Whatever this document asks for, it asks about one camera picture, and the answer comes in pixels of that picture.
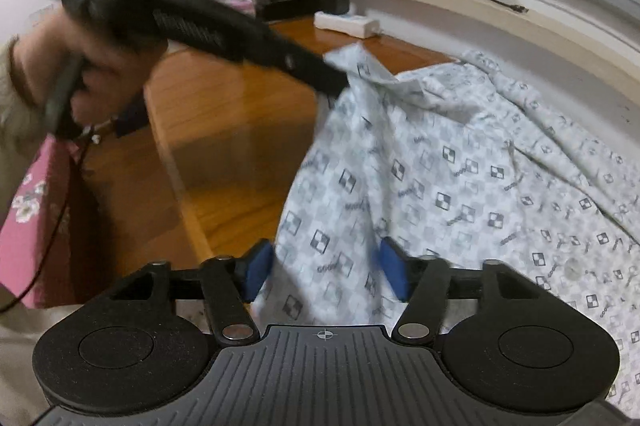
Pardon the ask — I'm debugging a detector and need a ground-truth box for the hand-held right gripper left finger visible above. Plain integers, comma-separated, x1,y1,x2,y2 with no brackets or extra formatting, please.
107,240,275,347

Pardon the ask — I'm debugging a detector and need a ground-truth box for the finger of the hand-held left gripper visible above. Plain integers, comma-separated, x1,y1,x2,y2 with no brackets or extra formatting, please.
247,26,351,99

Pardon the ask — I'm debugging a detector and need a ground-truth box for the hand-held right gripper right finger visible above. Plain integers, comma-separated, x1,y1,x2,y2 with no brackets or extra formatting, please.
378,237,536,348

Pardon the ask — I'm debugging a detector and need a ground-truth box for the white patterned pajama top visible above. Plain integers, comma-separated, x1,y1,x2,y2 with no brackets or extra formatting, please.
252,43,640,426

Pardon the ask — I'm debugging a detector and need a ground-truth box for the person's left forearm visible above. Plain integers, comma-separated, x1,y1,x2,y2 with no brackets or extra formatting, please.
0,38,48,217

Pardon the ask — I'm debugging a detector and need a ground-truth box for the person's left hand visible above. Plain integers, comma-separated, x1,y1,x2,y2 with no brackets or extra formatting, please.
10,3,168,129

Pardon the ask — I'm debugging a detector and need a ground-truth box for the white power strip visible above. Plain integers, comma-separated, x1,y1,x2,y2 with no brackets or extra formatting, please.
314,10,381,39

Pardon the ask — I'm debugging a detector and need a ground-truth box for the black flat box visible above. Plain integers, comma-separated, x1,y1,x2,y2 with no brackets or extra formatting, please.
255,0,318,21

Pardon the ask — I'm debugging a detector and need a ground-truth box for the beige window sill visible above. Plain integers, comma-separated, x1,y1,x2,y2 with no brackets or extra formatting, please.
280,0,640,107

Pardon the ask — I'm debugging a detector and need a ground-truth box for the black strap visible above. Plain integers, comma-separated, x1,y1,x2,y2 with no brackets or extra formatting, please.
75,98,151,144

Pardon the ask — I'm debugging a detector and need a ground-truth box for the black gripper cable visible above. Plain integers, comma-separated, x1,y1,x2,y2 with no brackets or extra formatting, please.
0,128,98,314

